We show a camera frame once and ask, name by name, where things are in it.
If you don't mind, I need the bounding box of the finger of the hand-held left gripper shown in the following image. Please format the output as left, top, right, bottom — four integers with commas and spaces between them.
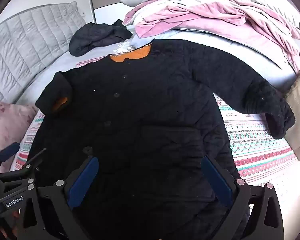
0, 149, 47, 180
0, 142, 20, 172

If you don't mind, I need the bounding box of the dark crumpled garment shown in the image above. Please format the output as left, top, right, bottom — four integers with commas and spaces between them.
69, 19, 133, 57

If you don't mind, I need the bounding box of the red green patterned blanket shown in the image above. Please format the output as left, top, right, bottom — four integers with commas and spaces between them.
10, 42, 300, 188

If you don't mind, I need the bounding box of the pink velvet blanket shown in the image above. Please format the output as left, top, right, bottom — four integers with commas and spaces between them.
122, 0, 300, 75

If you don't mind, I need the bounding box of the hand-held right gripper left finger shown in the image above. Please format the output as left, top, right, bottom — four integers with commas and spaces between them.
36, 154, 100, 240

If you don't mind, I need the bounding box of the pale bed sheet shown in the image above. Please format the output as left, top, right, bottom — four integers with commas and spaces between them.
15, 27, 300, 230

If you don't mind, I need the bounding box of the black quilted jacket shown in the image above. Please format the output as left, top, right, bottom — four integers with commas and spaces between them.
35, 39, 296, 240

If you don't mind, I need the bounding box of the pink floral pillow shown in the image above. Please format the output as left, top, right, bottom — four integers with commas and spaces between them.
0, 102, 38, 173

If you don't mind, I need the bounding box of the grey quilted headboard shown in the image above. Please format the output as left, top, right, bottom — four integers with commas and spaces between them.
0, 1, 87, 105

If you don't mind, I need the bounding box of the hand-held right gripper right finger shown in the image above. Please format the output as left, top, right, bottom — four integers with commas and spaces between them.
201, 156, 285, 240

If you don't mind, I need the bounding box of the white wardrobe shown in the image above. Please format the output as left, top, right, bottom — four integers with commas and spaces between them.
89, 0, 135, 26

